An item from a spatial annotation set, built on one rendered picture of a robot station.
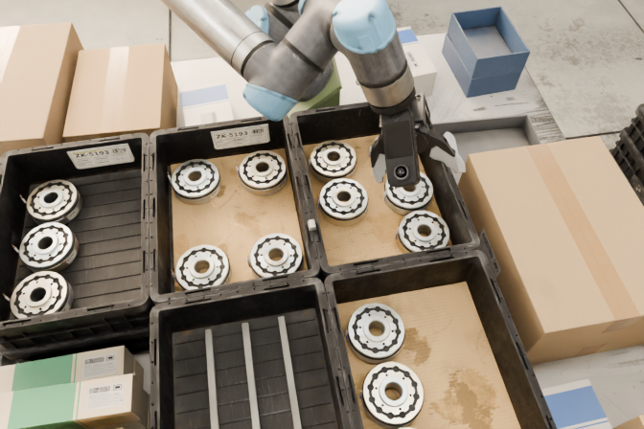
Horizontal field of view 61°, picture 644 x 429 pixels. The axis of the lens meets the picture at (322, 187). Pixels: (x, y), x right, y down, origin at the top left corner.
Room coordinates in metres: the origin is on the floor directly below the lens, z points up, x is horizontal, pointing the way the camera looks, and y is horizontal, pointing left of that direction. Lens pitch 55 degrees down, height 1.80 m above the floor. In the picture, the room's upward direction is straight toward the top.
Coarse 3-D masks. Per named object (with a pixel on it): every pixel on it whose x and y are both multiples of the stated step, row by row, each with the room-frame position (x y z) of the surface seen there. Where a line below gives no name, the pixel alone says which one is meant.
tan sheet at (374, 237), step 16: (352, 144) 0.81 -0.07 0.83; (368, 144) 0.81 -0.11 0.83; (368, 160) 0.77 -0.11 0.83; (368, 176) 0.72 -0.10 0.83; (384, 176) 0.72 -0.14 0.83; (368, 192) 0.68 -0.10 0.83; (368, 208) 0.64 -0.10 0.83; (384, 208) 0.64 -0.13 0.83; (432, 208) 0.64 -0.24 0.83; (320, 224) 0.59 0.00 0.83; (368, 224) 0.59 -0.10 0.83; (384, 224) 0.59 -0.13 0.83; (336, 240) 0.56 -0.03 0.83; (352, 240) 0.56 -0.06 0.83; (368, 240) 0.56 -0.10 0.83; (384, 240) 0.56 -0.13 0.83; (336, 256) 0.52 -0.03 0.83; (352, 256) 0.52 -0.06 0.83; (368, 256) 0.52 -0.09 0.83; (384, 256) 0.52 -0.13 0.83
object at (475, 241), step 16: (304, 112) 0.82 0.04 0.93; (320, 112) 0.82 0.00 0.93; (432, 128) 0.77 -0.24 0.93; (304, 160) 0.69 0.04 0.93; (304, 176) 0.65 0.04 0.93; (448, 176) 0.65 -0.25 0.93; (464, 208) 0.57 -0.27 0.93; (320, 240) 0.51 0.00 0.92; (320, 256) 0.47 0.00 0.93; (400, 256) 0.47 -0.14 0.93; (416, 256) 0.47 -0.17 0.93; (432, 256) 0.47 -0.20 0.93; (336, 272) 0.43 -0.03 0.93
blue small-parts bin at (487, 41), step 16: (464, 16) 1.29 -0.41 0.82; (480, 16) 1.31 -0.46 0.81; (496, 16) 1.32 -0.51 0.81; (448, 32) 1.28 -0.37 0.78; (464, 32) 1.29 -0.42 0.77; (480, 32) 1.29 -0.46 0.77; (496, 32) 1.29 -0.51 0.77; (512, 32) 1.22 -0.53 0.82; (464, 48) 1.17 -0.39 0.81; (480, 48) 1.22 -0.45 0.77; (496, 48) 1.22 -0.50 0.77; (512, 48) 1.20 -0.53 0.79; (528, 48) 1.14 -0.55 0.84; (464, 64) 1.15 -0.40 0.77; (480, 64) 1.10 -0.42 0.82; (496, 64) 1.11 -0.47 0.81; (512, 64) 1.12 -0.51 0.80
